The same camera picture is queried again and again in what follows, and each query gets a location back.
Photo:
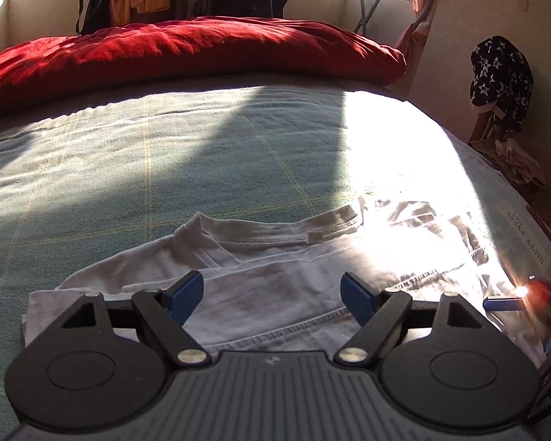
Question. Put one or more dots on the red duvet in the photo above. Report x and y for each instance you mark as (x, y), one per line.
(188, 55)

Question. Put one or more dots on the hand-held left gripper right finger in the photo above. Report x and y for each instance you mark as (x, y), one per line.
(358, 296)

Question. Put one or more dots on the wooden chair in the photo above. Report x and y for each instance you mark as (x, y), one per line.
(480, 124)

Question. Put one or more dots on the green plaid bed sheet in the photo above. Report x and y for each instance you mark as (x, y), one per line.
(119, 170)

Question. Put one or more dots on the beige clothes pile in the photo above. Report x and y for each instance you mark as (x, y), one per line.
(519, 161)

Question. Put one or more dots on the white printed long-sleeve shirt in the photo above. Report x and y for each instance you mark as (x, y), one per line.
(266, 275)

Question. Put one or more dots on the black bag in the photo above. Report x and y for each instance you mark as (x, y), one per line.
(96, 9)

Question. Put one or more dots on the orange curtain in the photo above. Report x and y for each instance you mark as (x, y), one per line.
(424, 9)

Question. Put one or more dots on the dark star-printed garment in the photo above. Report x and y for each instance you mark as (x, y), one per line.
(500, 78)

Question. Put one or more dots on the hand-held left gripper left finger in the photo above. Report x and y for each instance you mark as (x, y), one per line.
(186, 296)

